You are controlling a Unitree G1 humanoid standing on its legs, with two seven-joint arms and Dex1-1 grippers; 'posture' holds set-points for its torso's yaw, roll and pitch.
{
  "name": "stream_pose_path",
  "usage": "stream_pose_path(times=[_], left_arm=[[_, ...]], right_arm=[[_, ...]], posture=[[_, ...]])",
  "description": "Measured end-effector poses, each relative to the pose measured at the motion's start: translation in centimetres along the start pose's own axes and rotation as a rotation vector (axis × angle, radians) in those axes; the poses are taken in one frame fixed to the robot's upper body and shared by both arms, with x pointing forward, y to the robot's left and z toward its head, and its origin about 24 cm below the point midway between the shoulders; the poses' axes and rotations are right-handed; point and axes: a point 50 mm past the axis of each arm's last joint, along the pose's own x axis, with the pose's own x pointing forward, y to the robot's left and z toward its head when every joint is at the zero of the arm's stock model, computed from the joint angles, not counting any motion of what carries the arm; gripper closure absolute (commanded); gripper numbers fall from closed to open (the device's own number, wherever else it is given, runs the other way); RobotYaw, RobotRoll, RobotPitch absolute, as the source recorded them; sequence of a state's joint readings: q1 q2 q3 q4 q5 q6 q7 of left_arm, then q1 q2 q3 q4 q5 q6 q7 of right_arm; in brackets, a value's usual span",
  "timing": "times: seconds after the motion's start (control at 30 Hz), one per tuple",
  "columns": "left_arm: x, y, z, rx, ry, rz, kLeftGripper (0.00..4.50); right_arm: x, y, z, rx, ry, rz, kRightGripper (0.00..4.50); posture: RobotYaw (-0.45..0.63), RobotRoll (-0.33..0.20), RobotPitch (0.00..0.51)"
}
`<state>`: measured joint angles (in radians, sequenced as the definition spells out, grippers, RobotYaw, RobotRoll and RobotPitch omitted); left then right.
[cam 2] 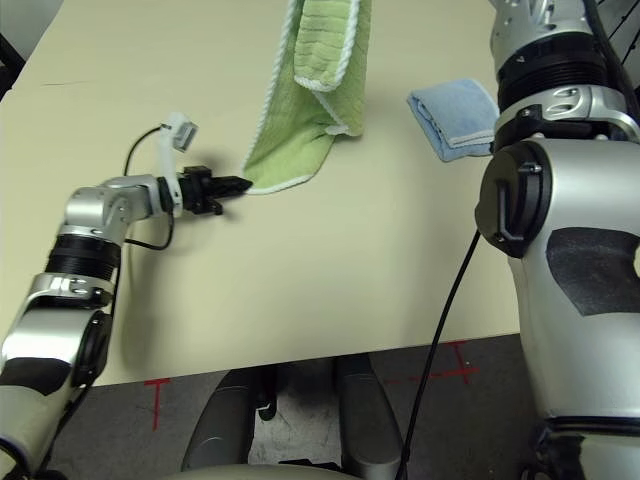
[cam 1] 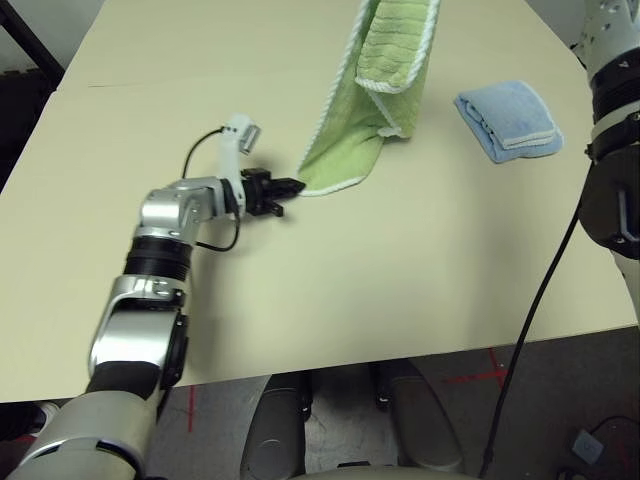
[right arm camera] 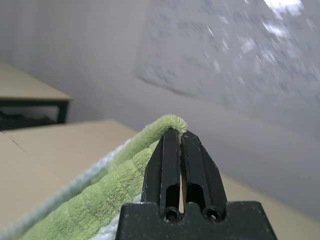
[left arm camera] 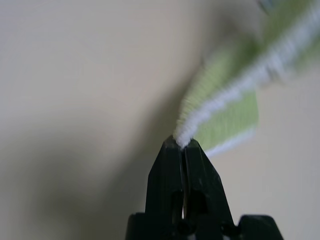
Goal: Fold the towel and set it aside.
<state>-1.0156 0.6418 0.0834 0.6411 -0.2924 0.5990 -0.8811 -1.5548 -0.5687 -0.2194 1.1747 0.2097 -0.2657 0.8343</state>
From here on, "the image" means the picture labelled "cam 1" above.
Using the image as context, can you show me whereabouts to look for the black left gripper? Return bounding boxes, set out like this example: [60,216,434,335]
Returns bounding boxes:
[239,167,307,219]

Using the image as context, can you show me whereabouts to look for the green towel with white trim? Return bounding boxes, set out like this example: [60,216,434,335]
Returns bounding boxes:
[297,0,444,197]

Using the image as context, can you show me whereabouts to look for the folded light blue towel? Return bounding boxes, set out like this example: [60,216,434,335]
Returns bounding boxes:
[453,79,565,165]

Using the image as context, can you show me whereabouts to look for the grey robot left leg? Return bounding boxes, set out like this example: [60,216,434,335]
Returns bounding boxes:
[239,372,314,480]

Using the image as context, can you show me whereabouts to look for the grey robot leg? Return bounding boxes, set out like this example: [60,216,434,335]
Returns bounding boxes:
[369,362,464,474]
[239,372,314,480]

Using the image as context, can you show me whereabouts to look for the grey robot right leg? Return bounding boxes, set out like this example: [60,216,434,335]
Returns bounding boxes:
[369,362,464,474]

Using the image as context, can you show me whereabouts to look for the white shoe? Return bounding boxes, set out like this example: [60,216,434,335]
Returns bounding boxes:
[32,399,64,436]

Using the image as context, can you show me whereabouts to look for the small blue-grey square pad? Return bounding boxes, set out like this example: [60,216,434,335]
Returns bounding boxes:
[571,430,604,462]

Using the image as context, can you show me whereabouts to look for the black metal frame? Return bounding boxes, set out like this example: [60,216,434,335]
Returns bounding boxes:
[0,0,66,76]

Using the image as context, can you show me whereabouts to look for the black floor cable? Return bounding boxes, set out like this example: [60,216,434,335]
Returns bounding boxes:
[557,414,640,480]

